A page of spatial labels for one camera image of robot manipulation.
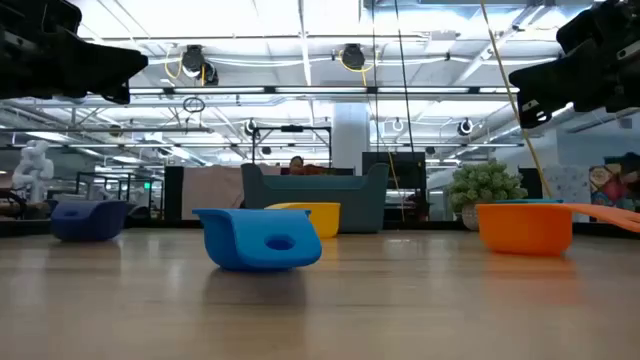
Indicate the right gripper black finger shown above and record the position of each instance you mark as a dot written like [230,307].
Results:
[545,82]
[532,115]

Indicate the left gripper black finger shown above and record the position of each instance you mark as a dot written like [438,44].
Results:
[110,65]
[120,95]

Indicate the orange measuring cup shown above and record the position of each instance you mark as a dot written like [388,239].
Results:
[525,230]

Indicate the bright blue measuring cup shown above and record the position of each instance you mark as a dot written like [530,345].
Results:
[240,240]

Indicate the yellow measuring cup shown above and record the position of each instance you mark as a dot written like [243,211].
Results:
[327,217]

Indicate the grey-teal plastic basket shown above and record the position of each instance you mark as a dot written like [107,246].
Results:
[360,205]

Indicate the black upright panel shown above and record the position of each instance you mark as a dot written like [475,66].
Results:
[531,182]
[173,192]

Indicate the white patterned panel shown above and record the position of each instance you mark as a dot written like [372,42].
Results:
[570,182]

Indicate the green plant in white pot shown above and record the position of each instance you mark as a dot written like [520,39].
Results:
[482,182]

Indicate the colourful patterned artwork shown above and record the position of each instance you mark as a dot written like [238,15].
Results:
[607,187]

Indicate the white robot figure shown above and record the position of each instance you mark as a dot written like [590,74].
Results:
[32,170]

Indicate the pink partition screen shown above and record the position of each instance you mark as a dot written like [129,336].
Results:
[210,192]

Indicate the white square column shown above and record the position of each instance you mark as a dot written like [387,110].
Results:
[350,145]

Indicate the person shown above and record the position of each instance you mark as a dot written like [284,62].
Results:
[296,164]

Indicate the long ceiling light strip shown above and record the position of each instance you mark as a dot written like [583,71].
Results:
[320,90]

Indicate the black table edge rail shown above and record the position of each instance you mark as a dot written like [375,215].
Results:
[440,226]

